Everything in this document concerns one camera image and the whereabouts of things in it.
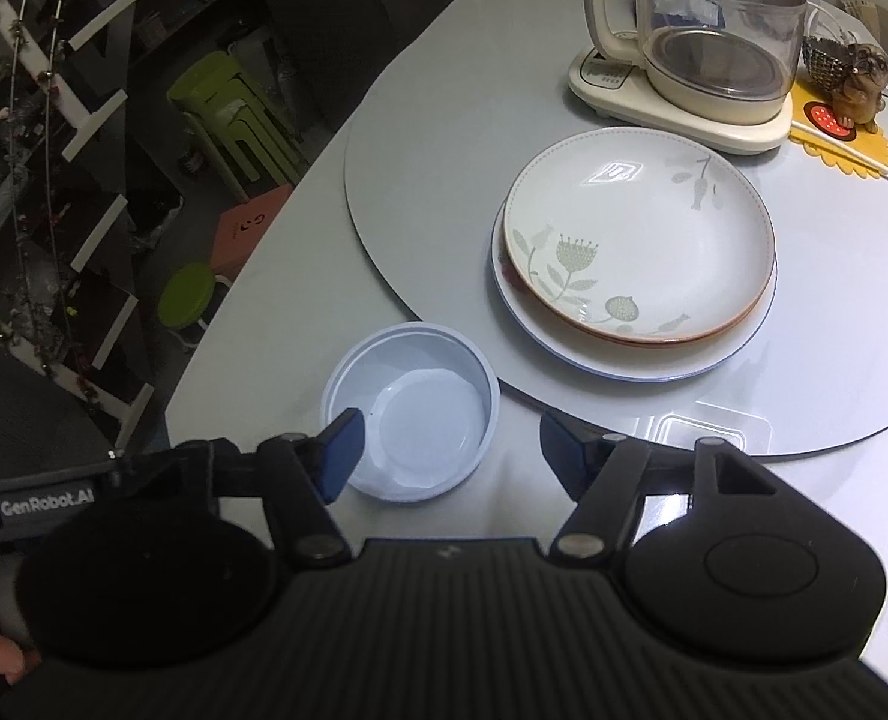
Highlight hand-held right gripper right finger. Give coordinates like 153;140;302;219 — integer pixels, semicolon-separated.
540;412;844;561

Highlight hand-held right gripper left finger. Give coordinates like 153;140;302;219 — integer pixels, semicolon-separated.
61;408;367;566

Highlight white plastic bowl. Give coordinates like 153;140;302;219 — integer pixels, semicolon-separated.
321;322;503;506

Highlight floral plate with orange rim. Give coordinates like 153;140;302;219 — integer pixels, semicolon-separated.
503;262;778;350
502;127;778;340

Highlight large white plate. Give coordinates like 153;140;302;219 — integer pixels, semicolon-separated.
490;206;781;386

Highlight round green stool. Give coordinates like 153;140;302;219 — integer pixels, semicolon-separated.
157;262;229;350

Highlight orange cardboard box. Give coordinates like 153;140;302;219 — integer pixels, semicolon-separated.
214;183;296;277

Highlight grey round turntable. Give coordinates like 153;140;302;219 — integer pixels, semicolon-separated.
342;0;888;459

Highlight cream kettle base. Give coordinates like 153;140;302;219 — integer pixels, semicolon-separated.
568;45;797;157

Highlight stacked green stools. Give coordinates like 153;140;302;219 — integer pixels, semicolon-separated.
166;50;312;203

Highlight yellow scalloped mat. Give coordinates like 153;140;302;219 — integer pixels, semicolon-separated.
788;80;888;180

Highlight dark cabinet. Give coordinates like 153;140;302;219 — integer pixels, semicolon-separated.
237;0;470;125

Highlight brown toad figurine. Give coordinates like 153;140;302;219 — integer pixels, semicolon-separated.
801;33;888;138

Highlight black partition with white slats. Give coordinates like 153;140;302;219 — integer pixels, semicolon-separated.
0;0;161;460

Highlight glass kettle with cream handle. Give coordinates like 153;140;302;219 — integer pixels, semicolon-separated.
582;0;821;108

